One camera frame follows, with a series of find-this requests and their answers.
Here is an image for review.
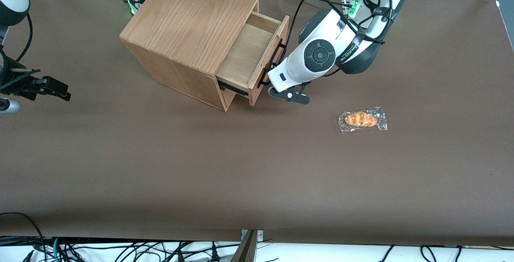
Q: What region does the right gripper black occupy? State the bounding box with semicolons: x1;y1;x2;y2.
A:
0;76;71;102

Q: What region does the wooden drawer with black handle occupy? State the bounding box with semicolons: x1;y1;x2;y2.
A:
216;11;290;107

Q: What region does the wooden drawer cabinet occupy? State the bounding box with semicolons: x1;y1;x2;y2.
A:
119;0;260;112

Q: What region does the bread roll in clear wrapper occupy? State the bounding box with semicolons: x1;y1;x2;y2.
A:
337;106;388;135

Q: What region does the brown table cover sheet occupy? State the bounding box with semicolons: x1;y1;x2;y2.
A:
0;0;514;247

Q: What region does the dark tapered bar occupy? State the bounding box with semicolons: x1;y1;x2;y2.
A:
230;230;258;262

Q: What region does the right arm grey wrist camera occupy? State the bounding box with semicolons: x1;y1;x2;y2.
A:
0;98;21;114

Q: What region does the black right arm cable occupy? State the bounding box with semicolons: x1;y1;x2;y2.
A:
0;12;33;79

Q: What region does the metal table edge bracket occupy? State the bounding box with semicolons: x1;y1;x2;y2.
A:
241;229;264;242

